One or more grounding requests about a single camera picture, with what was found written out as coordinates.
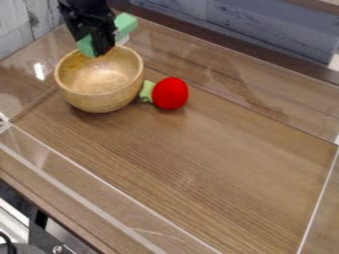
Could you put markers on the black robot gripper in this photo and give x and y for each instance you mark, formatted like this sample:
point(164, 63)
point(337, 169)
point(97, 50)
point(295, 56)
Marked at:
point(85, 14)

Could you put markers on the green foam block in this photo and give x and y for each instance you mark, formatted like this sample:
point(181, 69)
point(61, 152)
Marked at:
point(125, 25)

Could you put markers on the brown wooden bowl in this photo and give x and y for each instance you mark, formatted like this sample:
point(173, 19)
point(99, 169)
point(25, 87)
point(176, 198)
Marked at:
point(100, 85)

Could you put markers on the red knitted strawberry toy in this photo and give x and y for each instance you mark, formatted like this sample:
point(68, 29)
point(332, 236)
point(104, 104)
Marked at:
point(168, 94)

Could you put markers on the black metal clamp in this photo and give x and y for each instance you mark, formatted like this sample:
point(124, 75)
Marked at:
point(49, 237)

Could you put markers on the clear acrylic corner bracket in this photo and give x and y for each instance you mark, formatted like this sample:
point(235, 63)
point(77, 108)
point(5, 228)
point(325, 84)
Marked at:
point(121, 39)

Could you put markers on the clear acrylic tray wall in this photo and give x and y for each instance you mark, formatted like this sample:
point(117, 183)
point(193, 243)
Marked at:
point(113, 223)

